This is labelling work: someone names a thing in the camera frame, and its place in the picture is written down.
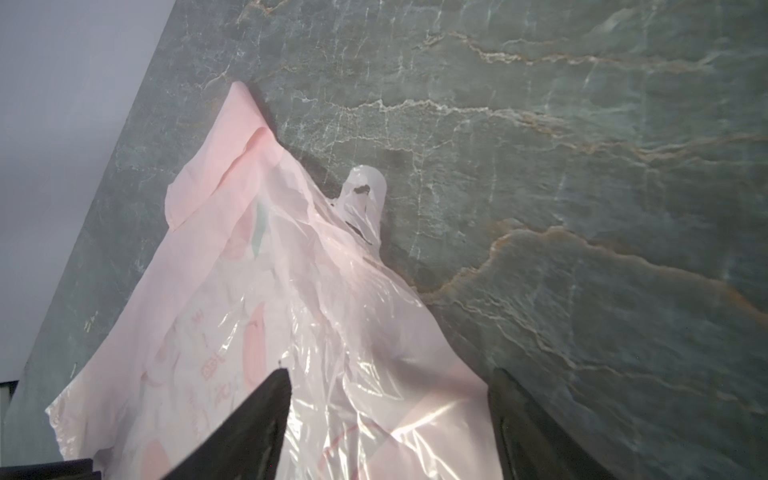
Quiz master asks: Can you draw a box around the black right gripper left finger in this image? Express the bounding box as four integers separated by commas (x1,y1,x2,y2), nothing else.
165,368,292,480

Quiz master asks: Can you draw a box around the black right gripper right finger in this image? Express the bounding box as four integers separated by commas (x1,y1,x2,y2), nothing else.
488,368,615,480

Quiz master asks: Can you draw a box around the pink plastic bag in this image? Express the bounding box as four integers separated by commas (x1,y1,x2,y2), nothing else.
46,82,502,479

